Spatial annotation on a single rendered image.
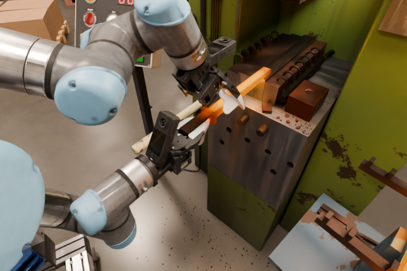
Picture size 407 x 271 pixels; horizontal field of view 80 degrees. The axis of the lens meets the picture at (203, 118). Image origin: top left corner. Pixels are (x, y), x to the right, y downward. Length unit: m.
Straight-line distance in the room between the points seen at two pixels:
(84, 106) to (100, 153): 1.70
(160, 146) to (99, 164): 1.43
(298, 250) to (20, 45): 0.78
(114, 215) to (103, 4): 0.79
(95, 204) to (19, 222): 0.24
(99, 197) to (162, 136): 0.17
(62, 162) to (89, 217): 1.59
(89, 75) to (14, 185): 0.13
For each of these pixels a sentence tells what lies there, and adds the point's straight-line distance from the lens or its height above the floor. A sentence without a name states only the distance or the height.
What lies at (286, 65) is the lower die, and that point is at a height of 0.99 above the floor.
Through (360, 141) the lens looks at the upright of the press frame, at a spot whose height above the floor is 0.82.
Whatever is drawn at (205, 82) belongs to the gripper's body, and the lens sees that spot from 0.54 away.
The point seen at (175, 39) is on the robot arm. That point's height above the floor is 1.26.
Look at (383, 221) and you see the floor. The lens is 1.91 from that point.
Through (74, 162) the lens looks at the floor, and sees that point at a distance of 2.04.
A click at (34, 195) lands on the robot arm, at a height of 1.23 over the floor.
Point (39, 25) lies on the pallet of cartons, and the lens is 3.42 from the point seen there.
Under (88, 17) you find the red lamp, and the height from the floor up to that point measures 1.09.
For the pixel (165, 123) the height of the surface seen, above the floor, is 1.08.
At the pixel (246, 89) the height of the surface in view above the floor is 1.01.
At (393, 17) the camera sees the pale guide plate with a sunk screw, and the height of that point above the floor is 1.22.
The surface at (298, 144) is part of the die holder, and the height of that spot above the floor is 0.87.
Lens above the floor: 1.43
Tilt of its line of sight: 42 degrees down
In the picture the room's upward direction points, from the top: straight up
